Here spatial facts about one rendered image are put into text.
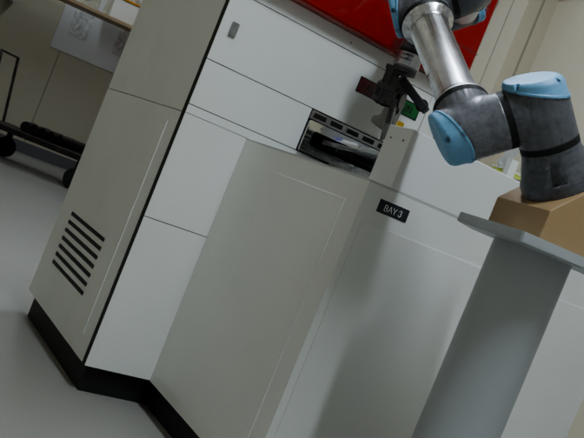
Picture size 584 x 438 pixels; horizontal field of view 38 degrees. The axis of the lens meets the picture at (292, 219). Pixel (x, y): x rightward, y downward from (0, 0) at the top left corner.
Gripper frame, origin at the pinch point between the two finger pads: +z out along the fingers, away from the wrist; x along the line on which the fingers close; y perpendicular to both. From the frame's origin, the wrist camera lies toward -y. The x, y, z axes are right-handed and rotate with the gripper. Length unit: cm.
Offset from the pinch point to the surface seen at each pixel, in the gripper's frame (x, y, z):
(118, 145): 6, 76, 31
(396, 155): 50, -16, 8
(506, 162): -10.8, -33.2, -6.0
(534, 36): -250, 2, -106
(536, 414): -4, -67, 56
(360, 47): -2.7, 17.8, -22.3
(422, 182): 46, -23, 11
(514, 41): -243, 11, -99
